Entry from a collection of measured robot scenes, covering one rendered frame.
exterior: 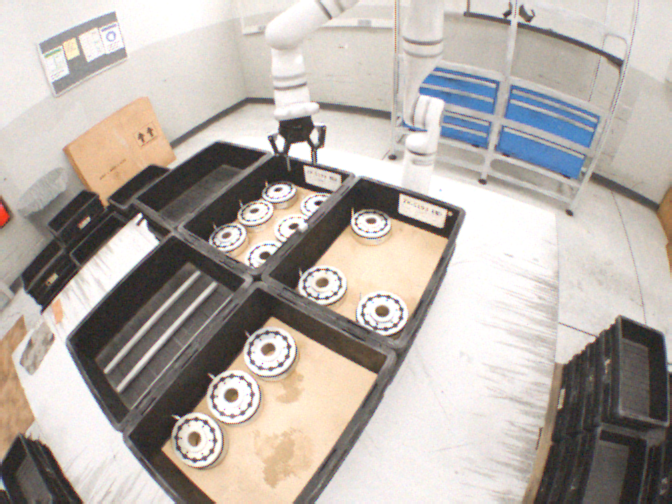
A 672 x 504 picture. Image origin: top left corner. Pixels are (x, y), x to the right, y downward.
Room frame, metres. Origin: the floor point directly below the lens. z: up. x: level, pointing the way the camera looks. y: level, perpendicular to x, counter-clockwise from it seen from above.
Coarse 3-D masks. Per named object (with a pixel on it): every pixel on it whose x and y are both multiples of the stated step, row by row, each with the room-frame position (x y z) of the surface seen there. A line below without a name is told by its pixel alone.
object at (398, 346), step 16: (416, 192) 0.58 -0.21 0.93; (448, 240) 0.41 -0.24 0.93; (448, 256) 0.37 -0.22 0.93; (272, 272) 0.37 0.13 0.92; (288, 288) 0.33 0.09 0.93; (432, 288) 0.30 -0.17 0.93; (320, 304) 0.29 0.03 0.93; (336, 320) 0.25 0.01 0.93; (352, 320) 0.25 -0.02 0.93; (416, 320) 0.23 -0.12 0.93; (368, 336) 0.22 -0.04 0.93; (384, 336) 0.21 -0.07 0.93; (400, 336) 0.21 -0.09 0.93; (400, 352) 0.19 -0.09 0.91
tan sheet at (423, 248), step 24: (336, 240) 0.54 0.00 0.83; (408, 240) 0.52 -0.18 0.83; (432, 240) 0.51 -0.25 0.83; (336, 264) 0.46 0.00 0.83; (360, 264) 0.45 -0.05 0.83; (384, 264) 0.44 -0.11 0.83; (408, 264) 0.44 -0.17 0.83; (432, 264) 0.43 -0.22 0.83; (360, 288) 0.38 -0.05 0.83; (384, 288) 0.38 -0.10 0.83; (408, 288) 0.37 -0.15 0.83; (408, 312) 0.31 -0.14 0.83
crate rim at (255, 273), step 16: (304, 160) 0.78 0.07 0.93; (240, 176) 0.73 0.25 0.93; (352, 176) 0.67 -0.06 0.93; (224, 192) 0.66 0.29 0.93; (336, 192) 0.60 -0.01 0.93; (320, 208) 0.55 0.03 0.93; (288, 240) 0.45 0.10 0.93; (224, 256) 0.42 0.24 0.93; (272, 256) 0.41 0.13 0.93; (256, 272) 0.37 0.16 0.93
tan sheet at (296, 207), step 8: (304, 192) 0.75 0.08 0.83; (312, 192) 0.75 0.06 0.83; (296, 200) 0.72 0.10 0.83; (288, 208) 0.68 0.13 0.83; (296, 208) 0.68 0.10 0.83; (280, 216) 0.65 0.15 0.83; (272, 224) 0.62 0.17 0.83; (248, 232) 0.60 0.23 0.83; (264, 232) 0.59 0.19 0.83; (272, 232) 0.59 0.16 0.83; (256, 240) 0.56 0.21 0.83; (264, 240) 0.56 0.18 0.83; (272, 240) 0.56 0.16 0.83; (248, 248) 0.54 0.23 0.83; (240, 256) 0.51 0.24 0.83
